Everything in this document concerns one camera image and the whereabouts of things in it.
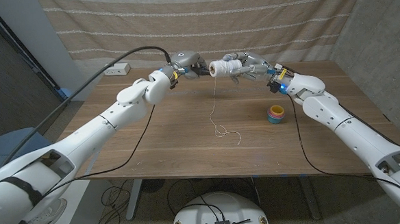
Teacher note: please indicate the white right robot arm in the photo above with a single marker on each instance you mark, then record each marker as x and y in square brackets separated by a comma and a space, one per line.
[345, 128]

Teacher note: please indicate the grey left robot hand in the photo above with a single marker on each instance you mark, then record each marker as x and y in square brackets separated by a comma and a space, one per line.
[187, 59]

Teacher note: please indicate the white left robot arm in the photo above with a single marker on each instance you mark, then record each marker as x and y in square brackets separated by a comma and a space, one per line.
[94, 131]

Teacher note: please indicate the beige striped cloth backdrop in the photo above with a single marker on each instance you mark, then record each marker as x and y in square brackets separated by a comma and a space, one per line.
[198, 23]

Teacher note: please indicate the grey table leg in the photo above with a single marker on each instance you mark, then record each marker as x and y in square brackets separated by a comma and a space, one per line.
[309, 195]
[134, 197]

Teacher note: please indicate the white floor board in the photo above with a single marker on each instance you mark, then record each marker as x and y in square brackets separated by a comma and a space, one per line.
[78, 207]

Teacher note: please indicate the blue upholstered chair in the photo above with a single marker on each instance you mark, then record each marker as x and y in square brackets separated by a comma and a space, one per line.
[3, 146]

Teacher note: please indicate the colourful stacked cups toy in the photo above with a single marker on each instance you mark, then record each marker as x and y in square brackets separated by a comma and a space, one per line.
[275, 116]

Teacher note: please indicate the white sneaker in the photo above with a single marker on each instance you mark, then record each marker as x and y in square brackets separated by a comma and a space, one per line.
[51, 214]

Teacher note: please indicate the black door frame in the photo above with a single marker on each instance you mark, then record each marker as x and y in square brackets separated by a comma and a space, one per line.
[22, 52]

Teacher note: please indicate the white power strip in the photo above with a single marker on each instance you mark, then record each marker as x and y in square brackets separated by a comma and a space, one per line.
[117, 69]

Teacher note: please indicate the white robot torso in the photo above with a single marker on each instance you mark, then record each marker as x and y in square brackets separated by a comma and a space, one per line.
[219, 210]

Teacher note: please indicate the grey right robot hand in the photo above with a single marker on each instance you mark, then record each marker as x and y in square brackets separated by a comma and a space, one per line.
[257, 66]

